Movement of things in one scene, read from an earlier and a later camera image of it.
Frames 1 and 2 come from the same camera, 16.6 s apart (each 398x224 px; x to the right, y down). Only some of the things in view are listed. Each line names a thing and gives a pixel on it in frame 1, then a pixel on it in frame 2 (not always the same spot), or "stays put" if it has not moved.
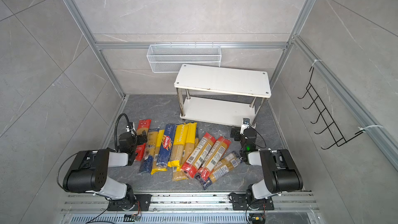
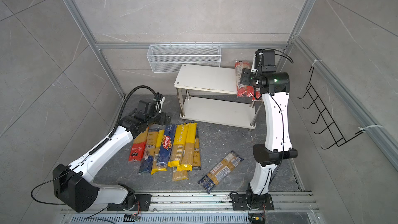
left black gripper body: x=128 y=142 → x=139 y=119
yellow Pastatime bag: x=190 y=141 stays put
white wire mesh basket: x=169 y=58 stays put
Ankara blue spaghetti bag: x=147 y=162 stays put
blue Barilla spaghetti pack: x=167 y=144 stays put
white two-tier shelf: x=221 y=94 stays put
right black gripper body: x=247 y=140 → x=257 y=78
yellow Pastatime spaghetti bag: x=180 y=136 stays put
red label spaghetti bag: x=198 y=155 → x=242 y=91
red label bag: x=214 y=155 → x=257 y=94
